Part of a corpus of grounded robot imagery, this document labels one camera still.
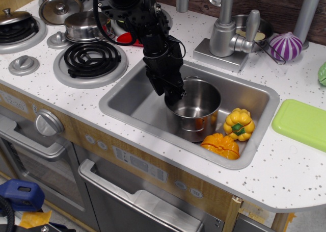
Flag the blue clamp tool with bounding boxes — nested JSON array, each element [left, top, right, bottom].
[[1, 179, 45, 212]]

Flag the grey right support post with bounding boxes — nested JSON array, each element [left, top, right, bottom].
[[293, 0, 320, 50]]

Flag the small steel strainer pan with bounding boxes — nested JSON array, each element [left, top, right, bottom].
[[232, 15, 286, 65]]

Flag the tall stainless steel pot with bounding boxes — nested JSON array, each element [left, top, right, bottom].
[[165, 76, 222, 142]]

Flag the orange toy pumpkin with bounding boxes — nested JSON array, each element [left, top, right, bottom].
[[200, 133, 240, 160]]

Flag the flat steel pot lid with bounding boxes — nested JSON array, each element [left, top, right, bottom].
[[39, 0, 84, 26]]

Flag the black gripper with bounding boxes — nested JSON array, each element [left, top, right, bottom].
[[142, 34, 186, 107]]

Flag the silver middle stove knob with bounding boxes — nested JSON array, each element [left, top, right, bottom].
[[47, 32, 71, 49]]

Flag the yellow tape piece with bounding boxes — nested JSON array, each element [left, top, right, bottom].
[[19, 211, 52, 229]]

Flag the silver oven dial knob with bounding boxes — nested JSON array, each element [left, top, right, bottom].
[[34, 109, 64, 137]]

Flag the silver front stove knob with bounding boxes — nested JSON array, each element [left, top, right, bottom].
[[8, 55, 40, 76]]

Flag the green plastic cutting board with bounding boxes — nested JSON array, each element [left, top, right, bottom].
[[271, 99, 325, 152]]

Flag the green toy vegetable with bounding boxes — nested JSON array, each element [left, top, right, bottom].
[[318, 62, 326, 86]]

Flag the purple striped toy onion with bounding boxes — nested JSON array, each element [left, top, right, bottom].
[[270, 32, 303, 62]]

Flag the upside-down steel pot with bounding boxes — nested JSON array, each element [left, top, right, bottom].
[[64, 11, 106, 43]]

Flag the yellow toy bell pepper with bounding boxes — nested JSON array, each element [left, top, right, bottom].
[[223, 108, 256, 142]]

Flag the black coil burner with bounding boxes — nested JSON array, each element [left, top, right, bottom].
[[53, 42, 128, 89], [1, 15, 47, 54]]

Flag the black cable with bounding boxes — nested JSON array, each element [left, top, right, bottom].
[[0, 195, 16, 232]]

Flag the silver stove knob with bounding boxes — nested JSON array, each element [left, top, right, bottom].
[[8, 55, 40, 76], [47, 32, 71, 49]]

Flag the black left coil burner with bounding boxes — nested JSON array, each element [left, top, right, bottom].
[[1, 15, 47, 54]]

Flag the black front coil burner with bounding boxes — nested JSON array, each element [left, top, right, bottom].
[[53, 42, 128, 89]]

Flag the silver oven door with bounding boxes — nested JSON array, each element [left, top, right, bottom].
[[1, 107, 99, 231]]

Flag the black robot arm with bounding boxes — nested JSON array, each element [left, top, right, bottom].
[[93, 0, 186, 105]]

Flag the silver toy faucet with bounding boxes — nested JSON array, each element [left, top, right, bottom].
[[193, 0, 260, 73]]

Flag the stainless steel sink basin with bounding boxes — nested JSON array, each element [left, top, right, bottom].
[[99, 62, 280, 169]]

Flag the domed steel lid with knob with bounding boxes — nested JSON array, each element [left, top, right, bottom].
[[1, 8, 32, 25]]

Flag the silver dishwasher door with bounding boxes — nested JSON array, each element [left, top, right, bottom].
[[75, 146, 224, 231]]

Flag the red toy chili pepper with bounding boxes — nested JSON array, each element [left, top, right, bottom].
[[116, 32, 143, 47]]

